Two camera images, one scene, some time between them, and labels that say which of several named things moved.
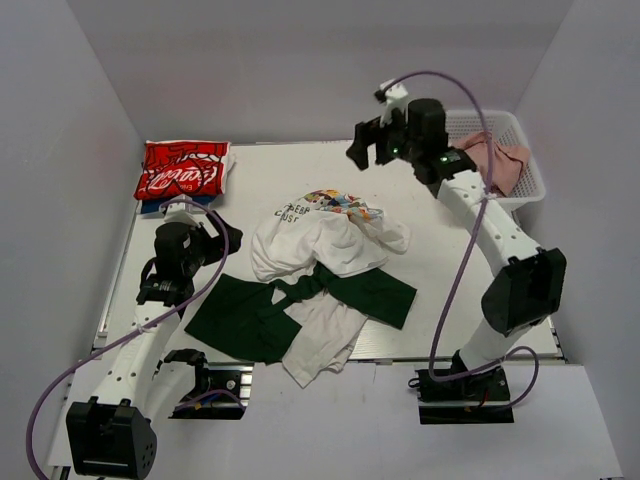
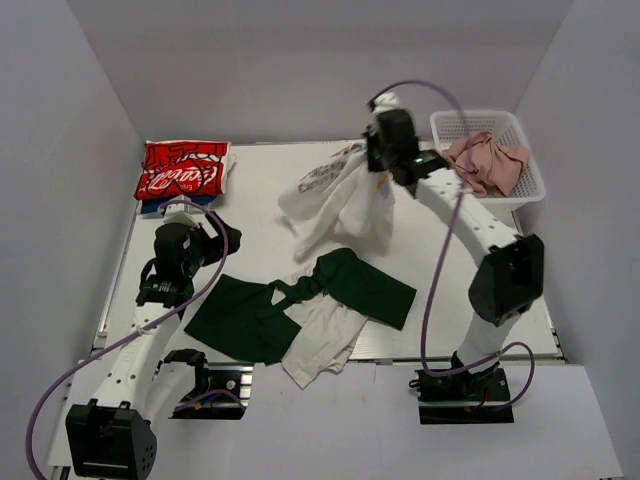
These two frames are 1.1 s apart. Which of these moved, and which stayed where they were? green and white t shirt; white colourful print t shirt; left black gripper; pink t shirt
Moved: white colourful print t shirt
Stayed: pink t shirt; left black gripper; green and white t shirt
